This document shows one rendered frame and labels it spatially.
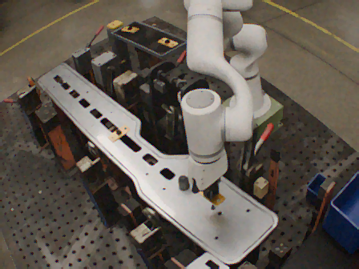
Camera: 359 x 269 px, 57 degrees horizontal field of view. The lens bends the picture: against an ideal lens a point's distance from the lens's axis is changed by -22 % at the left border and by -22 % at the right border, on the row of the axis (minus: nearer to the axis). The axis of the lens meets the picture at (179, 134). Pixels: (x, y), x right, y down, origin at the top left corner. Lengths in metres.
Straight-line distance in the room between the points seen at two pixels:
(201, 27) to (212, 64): 0.10
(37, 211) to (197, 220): 0.85
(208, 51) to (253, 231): 0.52
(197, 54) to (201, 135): 0.18
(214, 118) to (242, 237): 0.40
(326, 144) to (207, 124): 1.00
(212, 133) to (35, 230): 1.05
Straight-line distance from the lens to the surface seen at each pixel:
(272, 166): 1.11
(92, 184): 1.38
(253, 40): 1.50
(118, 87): 1.56
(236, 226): 1.15
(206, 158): 0.96
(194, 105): 0.87
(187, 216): 1.19
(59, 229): 1.67
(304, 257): 1.07
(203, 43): 0.94
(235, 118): 0.89
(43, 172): 1.90
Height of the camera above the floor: 1.98
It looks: 44 degrees down
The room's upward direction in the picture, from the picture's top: 10 degrees counter-clockwise
